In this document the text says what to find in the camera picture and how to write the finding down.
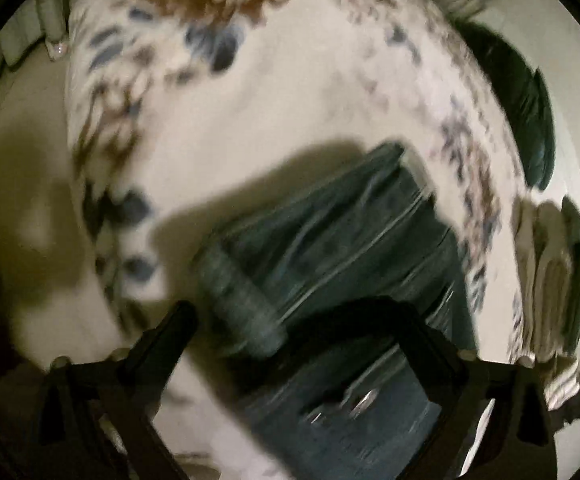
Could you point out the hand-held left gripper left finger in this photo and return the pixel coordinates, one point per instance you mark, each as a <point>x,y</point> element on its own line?
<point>167,332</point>

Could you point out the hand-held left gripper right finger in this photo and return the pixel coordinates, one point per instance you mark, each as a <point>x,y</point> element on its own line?
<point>422,345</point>

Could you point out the dark blue denim pants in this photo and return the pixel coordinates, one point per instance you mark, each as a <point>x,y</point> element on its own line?
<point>340,255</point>

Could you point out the pile of folded striped clothes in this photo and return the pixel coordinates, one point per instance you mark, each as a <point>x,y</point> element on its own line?
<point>552,270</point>

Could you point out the dark green cushion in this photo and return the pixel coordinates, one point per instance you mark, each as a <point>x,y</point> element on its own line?
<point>517,100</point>

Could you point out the white floral printed blanket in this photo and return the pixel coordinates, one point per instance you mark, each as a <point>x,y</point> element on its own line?
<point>290,95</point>

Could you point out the pale green curtain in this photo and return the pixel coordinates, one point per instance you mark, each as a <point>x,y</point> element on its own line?
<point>17,35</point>

